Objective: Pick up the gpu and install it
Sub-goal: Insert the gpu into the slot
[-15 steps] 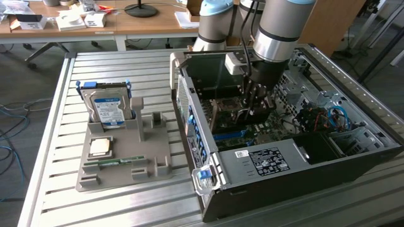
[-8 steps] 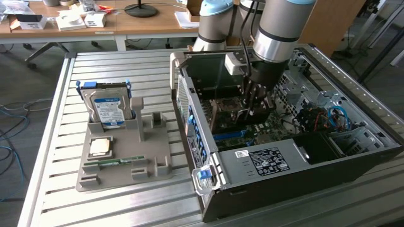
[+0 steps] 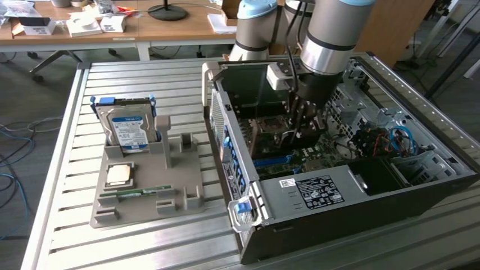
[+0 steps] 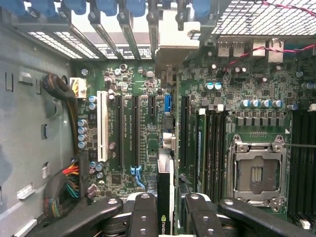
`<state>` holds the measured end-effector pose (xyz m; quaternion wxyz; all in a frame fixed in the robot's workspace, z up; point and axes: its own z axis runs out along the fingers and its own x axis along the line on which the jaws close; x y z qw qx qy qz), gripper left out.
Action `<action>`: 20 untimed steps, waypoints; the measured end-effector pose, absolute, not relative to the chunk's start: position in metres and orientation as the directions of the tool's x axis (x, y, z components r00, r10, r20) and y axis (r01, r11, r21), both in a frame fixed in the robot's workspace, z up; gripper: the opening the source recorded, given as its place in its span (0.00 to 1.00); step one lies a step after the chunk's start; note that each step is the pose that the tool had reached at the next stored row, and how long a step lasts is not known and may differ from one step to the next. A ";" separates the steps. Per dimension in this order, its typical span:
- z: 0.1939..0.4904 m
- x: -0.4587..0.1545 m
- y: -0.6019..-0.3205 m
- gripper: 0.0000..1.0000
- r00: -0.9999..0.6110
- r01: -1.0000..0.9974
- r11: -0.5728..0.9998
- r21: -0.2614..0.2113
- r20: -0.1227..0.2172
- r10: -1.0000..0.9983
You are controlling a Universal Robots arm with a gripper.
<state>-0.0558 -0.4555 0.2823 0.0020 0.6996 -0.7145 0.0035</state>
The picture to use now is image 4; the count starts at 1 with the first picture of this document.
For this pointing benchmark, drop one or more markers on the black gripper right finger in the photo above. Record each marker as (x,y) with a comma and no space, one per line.
(202,222)

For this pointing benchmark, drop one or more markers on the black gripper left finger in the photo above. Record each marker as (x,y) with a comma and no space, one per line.
(144,217)

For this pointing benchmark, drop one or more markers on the metal CPU socket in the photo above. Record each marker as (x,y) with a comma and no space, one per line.
(258,170)

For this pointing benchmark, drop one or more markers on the long black expansion slot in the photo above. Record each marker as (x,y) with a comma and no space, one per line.
(119,130)
(185,130)
(135,130)

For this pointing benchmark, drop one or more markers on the white expansion slot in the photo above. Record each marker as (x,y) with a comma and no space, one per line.
(102,123)

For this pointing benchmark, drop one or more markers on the short black expansion slot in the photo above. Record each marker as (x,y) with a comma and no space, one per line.
(152,106)

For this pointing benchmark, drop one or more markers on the blue expansion slot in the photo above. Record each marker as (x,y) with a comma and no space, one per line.
(168,103)

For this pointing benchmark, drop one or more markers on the socket locking lever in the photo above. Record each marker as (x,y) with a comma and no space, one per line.
(301,146)

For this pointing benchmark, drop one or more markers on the green motherboard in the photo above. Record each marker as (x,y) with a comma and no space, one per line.
(148,81)

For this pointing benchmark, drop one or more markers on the black open PC case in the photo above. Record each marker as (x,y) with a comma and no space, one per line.
(24,123)

